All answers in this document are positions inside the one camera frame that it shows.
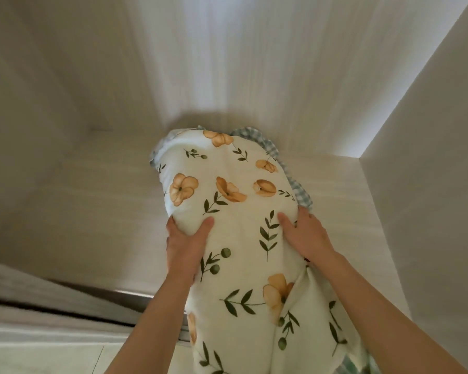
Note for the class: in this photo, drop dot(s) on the person's left hand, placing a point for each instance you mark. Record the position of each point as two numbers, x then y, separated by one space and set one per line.
183 249

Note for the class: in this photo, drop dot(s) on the person's right hand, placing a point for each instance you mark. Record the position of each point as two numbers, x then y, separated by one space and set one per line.
310 235

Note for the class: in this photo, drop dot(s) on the person's right thumb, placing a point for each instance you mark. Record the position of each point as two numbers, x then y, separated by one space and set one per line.
287 226

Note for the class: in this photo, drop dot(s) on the person's left thumb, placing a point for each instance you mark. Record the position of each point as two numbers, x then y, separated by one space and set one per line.
202 231

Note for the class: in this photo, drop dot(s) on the floral cream quilt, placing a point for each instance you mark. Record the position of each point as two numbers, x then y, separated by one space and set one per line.
241 245

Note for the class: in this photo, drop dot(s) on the person's right forearm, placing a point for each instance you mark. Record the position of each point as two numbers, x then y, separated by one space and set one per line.
382 315

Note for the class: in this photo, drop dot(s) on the person's left forearm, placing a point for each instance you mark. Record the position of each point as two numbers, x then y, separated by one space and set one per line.
156 323

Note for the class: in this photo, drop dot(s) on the white wooden wardrobe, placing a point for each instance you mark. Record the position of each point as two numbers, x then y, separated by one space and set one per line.
234 132

